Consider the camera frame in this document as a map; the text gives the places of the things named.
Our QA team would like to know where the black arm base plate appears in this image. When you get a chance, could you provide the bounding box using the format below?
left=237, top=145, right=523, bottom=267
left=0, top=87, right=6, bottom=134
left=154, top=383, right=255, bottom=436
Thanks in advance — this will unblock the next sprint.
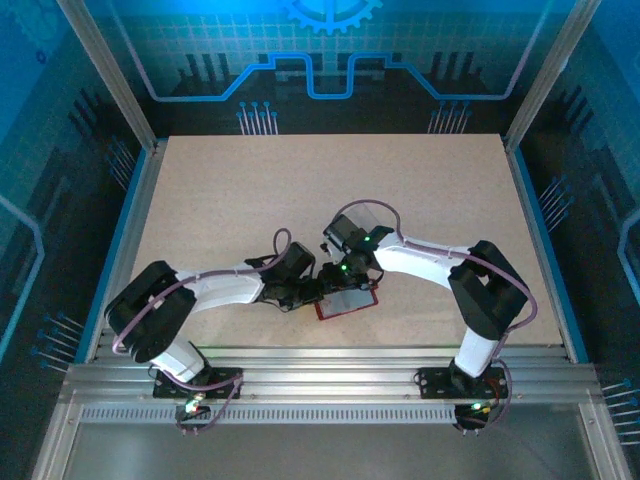
left=417, top=366, right=516, bottom=400
left=152, top=367, right=246, bottom=400

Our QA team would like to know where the slotted grey cable duct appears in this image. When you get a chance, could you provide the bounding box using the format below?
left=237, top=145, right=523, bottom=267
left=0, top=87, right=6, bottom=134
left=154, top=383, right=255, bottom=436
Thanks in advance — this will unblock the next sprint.
left=79, top=405, right=459, bottom=425

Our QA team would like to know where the aluminium corner post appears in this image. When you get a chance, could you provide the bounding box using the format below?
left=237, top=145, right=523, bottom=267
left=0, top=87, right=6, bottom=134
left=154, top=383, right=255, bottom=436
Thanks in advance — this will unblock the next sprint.
left=54, top=0, right=169, bottom=151
left=502, top=0, right=604, bottom=151

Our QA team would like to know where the aluminium side rail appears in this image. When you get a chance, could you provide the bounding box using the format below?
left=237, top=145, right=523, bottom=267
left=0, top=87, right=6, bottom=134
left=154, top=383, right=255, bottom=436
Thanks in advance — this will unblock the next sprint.
left=84, top=139, right=169, bottom=364

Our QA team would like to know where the red leather card holder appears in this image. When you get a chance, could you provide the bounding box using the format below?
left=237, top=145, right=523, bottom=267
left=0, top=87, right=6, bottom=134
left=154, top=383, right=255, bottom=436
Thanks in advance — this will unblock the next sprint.
left=314, top=288, right=380, bottom=321

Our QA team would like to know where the aluminium frame cross rail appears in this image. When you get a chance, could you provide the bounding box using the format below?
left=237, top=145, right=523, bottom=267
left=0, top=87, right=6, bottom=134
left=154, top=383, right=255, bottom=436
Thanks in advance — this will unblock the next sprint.
left=58, top=344, right=601, bottom=406

